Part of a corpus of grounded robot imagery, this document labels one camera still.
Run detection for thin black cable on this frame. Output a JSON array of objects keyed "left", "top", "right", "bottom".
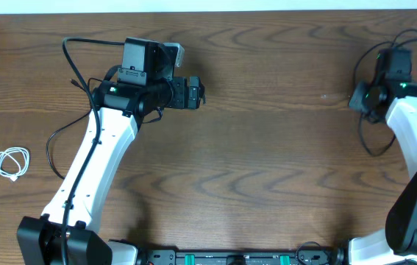
[{"left": 351, "top": 28, "right": 417, "bottom": 158}]

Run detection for white cable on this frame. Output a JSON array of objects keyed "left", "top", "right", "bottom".
[{"left": 0, "top": 146, "right": 31, "bottom": 182}]

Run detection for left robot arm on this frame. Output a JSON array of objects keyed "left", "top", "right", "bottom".
[{"left": 17, "top": 38, "right": 205, "bottom": 264}]

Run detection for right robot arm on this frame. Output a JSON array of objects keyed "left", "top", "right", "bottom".
[{"left": 346, "top": 47, "right": 417, "bottom": 264}]

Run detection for clear tape piece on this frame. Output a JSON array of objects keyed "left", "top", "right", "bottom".
[{"left": 321, "top": 93, "right": 351, "bottom": 100}]

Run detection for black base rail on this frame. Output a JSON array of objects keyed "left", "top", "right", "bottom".
[{"left": 119, "top": 238, "right": 349, "bottom": 265}]

